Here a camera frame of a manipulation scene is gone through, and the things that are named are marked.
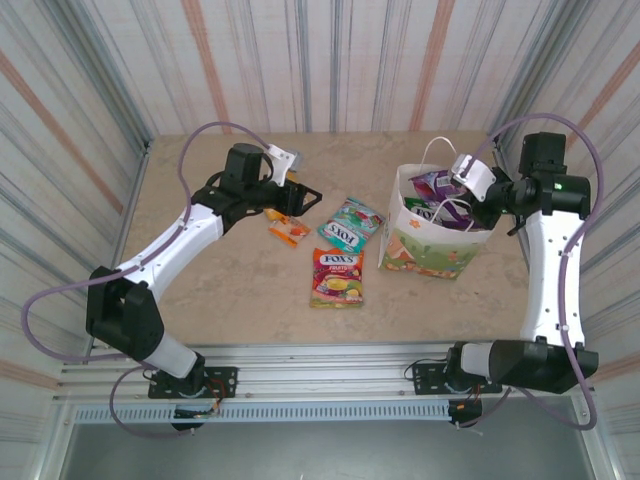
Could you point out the small orange candy packet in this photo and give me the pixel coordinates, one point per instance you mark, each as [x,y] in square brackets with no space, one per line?
[290,232]

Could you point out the purple snack bag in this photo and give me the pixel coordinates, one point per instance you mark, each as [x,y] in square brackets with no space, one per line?
[432,182]

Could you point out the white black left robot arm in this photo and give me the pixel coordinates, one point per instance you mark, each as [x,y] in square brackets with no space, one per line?
[160,255]

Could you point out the illustrated white paper bag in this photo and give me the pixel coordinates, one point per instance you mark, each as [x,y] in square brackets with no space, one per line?
[425,250]

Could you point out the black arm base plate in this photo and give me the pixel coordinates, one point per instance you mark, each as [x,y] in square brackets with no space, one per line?
[427,377]
[225,377]

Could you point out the aluminium rail frame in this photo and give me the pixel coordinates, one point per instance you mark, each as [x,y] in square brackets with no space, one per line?
[320,367]

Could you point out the grey metal panel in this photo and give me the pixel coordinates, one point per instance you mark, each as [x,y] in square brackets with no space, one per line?
[320,452]

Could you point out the teal Fox's candy bag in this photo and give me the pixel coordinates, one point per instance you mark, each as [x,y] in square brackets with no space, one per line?
[350,225]

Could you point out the red Fox's fruits candy bag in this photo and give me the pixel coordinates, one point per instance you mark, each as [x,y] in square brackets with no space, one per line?
[337,277]

